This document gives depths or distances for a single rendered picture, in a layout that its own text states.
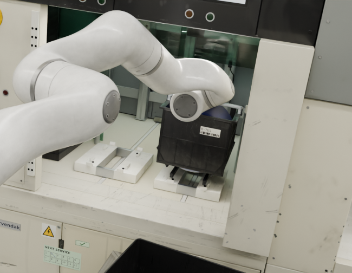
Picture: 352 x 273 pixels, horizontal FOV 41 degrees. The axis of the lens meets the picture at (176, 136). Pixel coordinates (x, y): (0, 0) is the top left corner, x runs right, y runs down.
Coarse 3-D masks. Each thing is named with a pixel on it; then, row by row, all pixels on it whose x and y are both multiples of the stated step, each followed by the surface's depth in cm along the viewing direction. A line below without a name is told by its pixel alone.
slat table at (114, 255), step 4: (112, 252) 133; (116, 252) 133; (120, 252) 134; (112, 256) 131; (116, 256) 132; (108, 260) 129; (112, 260) 130; (104, 264) 127; (108, 264) 128; (104, 268) 126; (100, 272) 124
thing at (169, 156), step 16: (240, 112) 146; (160, 128) 144; (176, 128) 142; (192, 128) 141; (208, 128) 140; (224, 128) 139; (160, 144) 145; (176, 144) 144; (192, 144) 143; (208, 144) 142; (224, 144) 140; (160, 160) 147; (176, 160) 146; (192, 160) 144; (208, 160) 143; (224, 160) 142; (208, 176) 151
